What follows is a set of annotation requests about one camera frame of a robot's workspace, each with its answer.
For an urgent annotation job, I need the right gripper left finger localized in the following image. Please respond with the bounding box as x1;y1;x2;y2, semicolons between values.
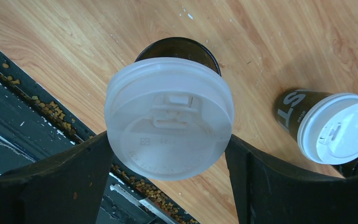
0;132;114;224

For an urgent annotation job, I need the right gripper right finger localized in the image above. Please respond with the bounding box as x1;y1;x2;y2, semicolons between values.
225;135;358;224

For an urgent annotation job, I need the white coffee lid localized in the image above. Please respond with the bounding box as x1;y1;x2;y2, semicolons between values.
104;57;235;181
296;93;358;165

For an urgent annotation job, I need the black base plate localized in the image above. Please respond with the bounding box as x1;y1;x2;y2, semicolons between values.
0;51;196;224

